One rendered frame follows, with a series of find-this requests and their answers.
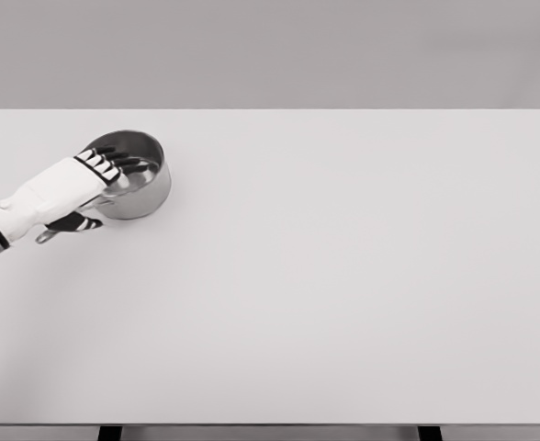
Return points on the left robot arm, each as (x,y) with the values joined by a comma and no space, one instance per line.
(3,225)

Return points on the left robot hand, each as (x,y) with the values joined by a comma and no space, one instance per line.
(63,184)

